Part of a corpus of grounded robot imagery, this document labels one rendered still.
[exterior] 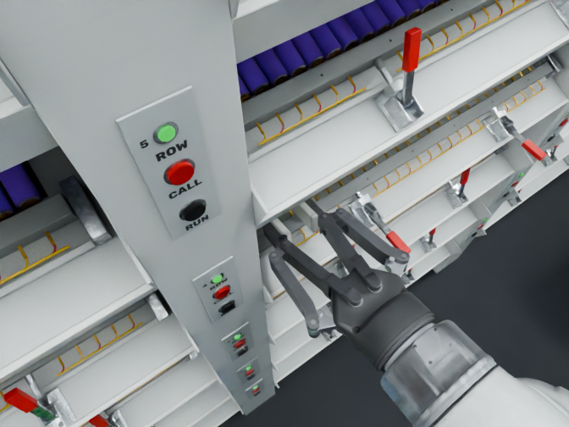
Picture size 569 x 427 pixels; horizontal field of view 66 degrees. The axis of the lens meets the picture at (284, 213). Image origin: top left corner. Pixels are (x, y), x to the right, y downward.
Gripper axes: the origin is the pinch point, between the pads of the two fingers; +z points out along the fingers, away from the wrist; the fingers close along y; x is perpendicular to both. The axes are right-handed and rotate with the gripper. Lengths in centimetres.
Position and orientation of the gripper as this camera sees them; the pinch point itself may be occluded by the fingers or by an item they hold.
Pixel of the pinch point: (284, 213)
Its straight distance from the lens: 51.3
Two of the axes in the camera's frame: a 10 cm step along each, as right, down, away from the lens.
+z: -5.8, -6.2, 5.3
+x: 0.8, 6.0, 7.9
